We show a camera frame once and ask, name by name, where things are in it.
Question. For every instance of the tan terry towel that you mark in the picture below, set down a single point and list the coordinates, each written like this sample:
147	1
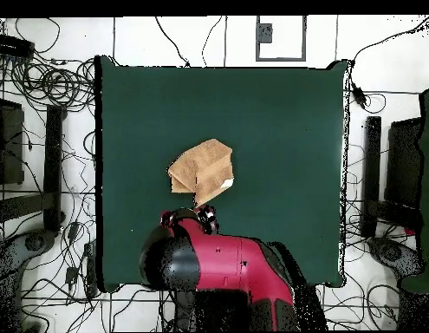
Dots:
203	163

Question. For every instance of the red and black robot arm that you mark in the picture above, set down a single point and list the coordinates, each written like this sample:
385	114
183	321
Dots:
228	260

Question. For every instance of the dark green tablecloth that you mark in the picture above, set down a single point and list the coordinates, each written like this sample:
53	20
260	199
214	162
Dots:
148	138

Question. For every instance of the black power adapter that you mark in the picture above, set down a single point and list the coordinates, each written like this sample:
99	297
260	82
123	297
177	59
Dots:
71	274
359	95

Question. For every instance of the grey tripod base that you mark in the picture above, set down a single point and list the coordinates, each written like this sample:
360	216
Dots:
391	251
33	242

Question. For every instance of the black box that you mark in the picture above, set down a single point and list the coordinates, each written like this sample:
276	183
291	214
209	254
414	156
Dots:
9	145
404	163

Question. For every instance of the small grey box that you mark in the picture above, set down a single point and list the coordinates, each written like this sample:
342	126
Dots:
265	33

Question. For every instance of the black power strip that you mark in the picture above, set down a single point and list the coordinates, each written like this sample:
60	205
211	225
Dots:
11	47

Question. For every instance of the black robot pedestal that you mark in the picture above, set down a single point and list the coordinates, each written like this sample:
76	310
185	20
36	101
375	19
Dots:
221	308

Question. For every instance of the grey square floor frame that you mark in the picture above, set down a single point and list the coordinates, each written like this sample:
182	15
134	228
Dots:
257	52

